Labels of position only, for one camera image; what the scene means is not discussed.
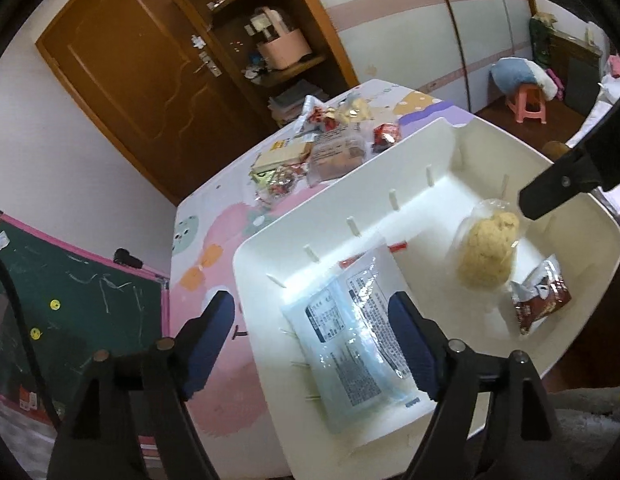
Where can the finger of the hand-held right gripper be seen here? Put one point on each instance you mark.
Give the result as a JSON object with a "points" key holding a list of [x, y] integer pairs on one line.
{"points": [[554, 190]]}

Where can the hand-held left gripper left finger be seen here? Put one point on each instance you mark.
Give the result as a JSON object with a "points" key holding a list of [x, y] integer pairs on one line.
{"points": [[210, 345]]}

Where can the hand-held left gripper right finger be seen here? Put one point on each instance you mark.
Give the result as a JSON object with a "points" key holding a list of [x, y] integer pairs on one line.
{"points": [[414, 345]]}

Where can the clear blue snack packet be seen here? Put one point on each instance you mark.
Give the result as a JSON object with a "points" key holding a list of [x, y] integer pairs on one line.
{"points": [[350, 320]]}

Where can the round pastry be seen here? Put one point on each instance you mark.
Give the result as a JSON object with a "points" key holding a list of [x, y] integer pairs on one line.
{"points": [[487, 250]]}

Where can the white plastic bin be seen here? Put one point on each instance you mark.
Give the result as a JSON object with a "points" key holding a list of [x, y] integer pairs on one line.
{"points": [[439, 195]]}

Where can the pink plastic stool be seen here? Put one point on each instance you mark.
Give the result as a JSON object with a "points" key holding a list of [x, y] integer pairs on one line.
{"points": [[527, 105]]}

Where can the small red sachet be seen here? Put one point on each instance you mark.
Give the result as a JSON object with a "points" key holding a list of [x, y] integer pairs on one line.
{"points": [[352, 260], [397, 247]]}

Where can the brown red snack packet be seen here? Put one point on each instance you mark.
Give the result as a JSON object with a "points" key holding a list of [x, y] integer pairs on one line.
{"points": [[537, 300]]}

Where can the cartoon printed tablecloth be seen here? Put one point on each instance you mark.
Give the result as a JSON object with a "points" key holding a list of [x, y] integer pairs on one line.
{"points": [[225, 230]]}

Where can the black clip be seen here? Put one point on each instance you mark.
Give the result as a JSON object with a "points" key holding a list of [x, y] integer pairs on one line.
{"points": [[127, 258]]}

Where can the blue cushion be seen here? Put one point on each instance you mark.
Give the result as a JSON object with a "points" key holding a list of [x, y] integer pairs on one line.
{"points": [[514, 72]]}

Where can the gold red candy bag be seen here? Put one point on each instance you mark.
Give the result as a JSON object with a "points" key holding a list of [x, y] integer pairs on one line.
{"points": [[277, 182]]}

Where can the beige cracker packet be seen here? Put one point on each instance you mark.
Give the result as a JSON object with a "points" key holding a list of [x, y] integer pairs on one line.
{"points": [[282, 155]]}

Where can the clear bread packet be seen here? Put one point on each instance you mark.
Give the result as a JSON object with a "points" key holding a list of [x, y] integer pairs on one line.
{"points": [[335, 155]]}

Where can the yellow pastry packet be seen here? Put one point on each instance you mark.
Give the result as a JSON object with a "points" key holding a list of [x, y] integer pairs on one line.
{"points": [[354, 110]]}

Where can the pale wardrobe with pink stripe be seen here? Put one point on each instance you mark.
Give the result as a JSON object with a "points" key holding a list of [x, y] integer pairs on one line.
{"points": [[414, 20]]}

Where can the white red snack packet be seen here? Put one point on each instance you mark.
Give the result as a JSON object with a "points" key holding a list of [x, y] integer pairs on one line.
{"points": [[317, 115]]}

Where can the stack of folded cloths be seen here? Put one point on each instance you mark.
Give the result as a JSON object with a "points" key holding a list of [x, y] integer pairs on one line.
{"points": [[297, 102]]}

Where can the wooden shelf unit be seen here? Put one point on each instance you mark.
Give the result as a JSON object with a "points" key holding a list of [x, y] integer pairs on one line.
{"points": [[310, 70]]}

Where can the brown wooden door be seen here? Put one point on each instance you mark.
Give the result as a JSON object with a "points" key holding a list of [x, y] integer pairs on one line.
{"points": [[130, 60]]}

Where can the pink basket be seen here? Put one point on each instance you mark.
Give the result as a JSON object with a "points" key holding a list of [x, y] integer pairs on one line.
{"points": [[285, 50]]}

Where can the green chalkboard with pink frame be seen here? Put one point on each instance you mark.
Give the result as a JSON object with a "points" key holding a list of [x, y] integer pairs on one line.
{"points": [[65, 300]]}

